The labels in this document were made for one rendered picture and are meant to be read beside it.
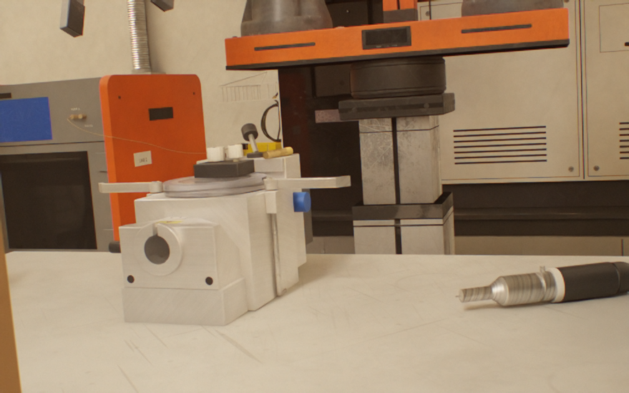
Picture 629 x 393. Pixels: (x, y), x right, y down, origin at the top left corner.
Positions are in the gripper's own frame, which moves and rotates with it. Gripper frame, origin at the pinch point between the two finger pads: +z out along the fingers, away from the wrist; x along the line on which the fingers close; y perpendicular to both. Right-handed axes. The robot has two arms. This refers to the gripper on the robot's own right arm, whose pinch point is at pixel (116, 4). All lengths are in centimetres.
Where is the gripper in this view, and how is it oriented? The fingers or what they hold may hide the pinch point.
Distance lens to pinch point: 99.2
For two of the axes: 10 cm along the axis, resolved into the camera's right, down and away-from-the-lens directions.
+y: 4.5, 2.6, 8.5
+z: 0.0, 9.6, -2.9
